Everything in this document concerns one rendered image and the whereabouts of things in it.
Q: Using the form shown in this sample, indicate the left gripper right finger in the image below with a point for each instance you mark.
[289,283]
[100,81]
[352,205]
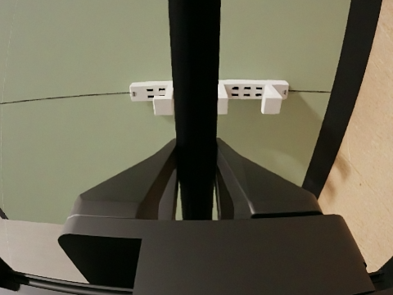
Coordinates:
[256,193]

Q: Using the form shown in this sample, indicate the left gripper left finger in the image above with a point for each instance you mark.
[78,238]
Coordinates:
[137,191]

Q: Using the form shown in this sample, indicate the black long bar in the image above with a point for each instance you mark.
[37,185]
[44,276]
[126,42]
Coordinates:
[194,30]

